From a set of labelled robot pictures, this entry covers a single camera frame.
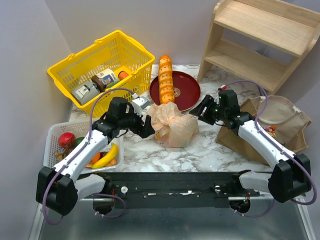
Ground orange Fox's candy bag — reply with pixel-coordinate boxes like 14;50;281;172
263;126;277;138

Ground orange fruit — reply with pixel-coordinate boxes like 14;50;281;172
89;152;101;164

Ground long orange bread loaf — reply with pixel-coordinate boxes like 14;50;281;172
158;55;175;104

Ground peach plastic grocery bag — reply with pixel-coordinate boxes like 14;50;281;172
147;102;199;148

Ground longan bunch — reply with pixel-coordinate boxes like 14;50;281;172
54;148;69;162

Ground green lime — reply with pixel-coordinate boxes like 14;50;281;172
72;137;84;148

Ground front yellow banana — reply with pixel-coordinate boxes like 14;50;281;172
91;143;119;169

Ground orange capped bottle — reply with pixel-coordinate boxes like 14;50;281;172
118;71;129;81

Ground burlap tote bag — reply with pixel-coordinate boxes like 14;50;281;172
215;95;312;166

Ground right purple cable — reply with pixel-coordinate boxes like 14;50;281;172
224;79;318;218

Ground yellow plastic shopping basket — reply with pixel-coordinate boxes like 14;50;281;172
47;30;156;118

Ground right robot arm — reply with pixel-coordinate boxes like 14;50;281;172
189;89;313;203

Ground white plastic fruit basket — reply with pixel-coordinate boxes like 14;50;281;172
43;119;124;175

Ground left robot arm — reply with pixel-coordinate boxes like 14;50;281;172
36;96;155;216

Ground dark red round plate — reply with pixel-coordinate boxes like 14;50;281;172
149;70;202;113

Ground brown bottle in basket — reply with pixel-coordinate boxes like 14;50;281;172
91;75;107;93

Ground grey box in basket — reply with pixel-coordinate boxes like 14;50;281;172
71;81;100;105

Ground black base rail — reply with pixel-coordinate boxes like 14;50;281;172
97;172;260;209

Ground white carton in basket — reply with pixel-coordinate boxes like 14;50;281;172
97;68;120;88

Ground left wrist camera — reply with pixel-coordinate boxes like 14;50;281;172
130;93;150;116

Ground wooden shelf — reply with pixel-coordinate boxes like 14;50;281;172
197;0;320;95

